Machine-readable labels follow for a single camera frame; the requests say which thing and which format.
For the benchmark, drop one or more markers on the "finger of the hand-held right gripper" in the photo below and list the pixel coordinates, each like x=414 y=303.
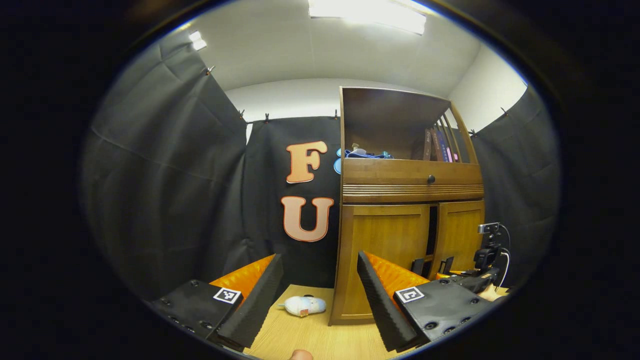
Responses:
x=447 y=275

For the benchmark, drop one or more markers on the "wooden double-door shoe cabinet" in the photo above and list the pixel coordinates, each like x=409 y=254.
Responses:
x=390 y=115

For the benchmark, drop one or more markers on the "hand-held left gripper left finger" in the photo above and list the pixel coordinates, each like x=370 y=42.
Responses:
x=257 y=300

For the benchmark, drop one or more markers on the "small ceiling light panel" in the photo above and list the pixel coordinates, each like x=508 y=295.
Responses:
x=198 y=41

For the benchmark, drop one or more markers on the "small pale figurine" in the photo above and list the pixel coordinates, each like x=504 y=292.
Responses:
x=358 y=149

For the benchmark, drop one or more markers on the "blue book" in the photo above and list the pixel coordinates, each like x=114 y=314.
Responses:
x=446 y=150

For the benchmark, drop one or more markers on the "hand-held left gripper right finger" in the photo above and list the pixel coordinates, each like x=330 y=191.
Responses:
x=377 y=305

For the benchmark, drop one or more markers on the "white plush toy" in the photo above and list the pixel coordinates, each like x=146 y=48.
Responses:
x=302 y=306

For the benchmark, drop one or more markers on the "wooden shoe cabinet door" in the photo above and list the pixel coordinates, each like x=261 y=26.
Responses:
x=385 y=235
x=462 y=230

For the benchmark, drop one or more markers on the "dark maroon book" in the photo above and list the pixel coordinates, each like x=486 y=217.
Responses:
x=437 y=146

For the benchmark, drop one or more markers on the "wooden cabinet drawer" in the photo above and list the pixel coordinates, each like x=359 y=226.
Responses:
x=390 y=172

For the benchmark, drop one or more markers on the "large ceiling light panel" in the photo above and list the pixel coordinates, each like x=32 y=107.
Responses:
x=367 y=15

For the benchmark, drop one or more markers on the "blue cloth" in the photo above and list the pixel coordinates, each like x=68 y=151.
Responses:
x=367 y=155

